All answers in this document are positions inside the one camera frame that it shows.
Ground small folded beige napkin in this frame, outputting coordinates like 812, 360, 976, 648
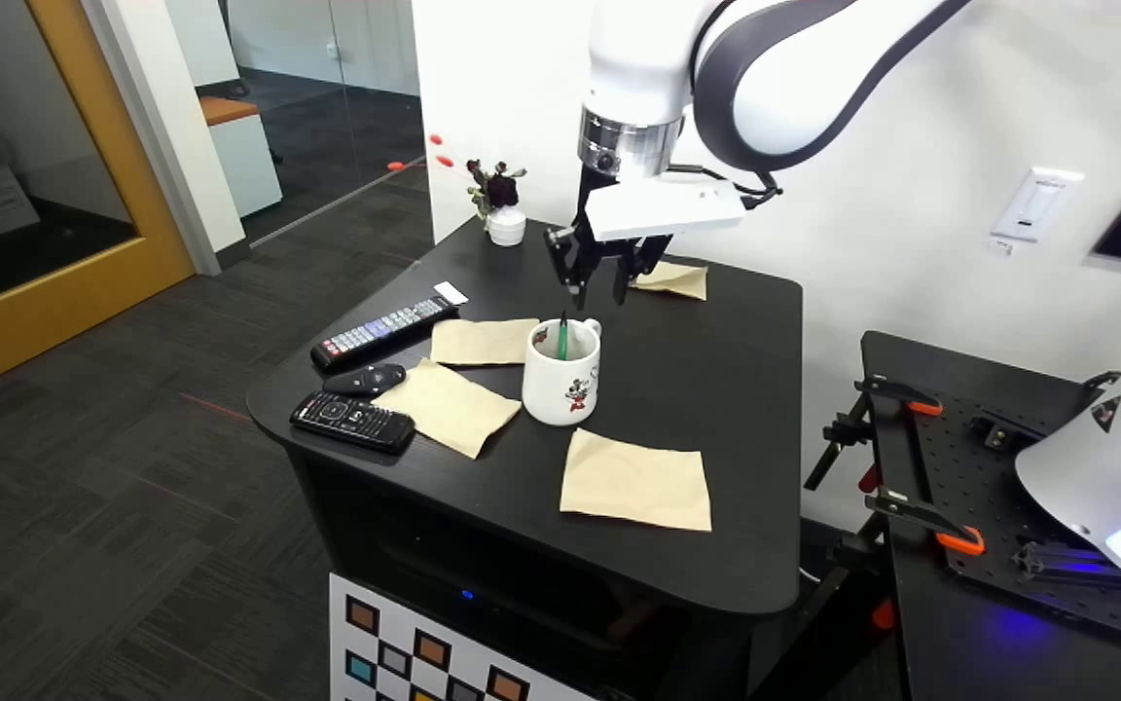
628, 258, 712, 307

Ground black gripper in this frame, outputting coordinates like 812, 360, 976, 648
545, 213, 676, 324

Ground black remote control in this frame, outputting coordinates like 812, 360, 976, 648
287, 391, 422, 460

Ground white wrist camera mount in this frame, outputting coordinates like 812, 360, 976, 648
579, 171, 750, 246

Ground white pen cup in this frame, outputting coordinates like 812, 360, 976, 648
465, 158, 535, 254

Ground beige napkin beside mug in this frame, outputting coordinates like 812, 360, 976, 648
428, 316, 545, 369

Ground colour checker board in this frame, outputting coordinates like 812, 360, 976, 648
327, 574, 594, 701

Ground large creased beige napkin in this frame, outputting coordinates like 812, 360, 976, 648
369, 363, 524, 465

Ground small black bracket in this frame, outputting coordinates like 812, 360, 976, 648
973, 409, 1046, 456

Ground short black clamp orange handle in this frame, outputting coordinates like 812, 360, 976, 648
860, 483, 994, 565

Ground long black clamp orange handle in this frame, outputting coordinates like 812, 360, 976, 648
801, 369, 951, 494

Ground black table cabinet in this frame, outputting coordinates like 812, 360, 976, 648
240, 213, 810, 701

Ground flat square beige napkin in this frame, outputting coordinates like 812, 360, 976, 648
558, 428, 718, 537

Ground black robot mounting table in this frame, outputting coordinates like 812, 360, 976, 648
855, 326, 1121, 701

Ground small oval black remote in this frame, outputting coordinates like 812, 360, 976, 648
319, 363, 409, 403

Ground white cabinet with wooden top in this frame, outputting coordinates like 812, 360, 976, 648
196, 85, 287, 221

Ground white wall plate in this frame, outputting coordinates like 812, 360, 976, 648
985, 165, 1089, 254

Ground long remote with coloured buttons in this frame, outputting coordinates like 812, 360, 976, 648
308, 294, 465, 376

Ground yellow door frame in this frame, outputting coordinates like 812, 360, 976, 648
0, 0, 199, 391

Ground white mug with red print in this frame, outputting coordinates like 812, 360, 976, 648
517, 316, 609, 428

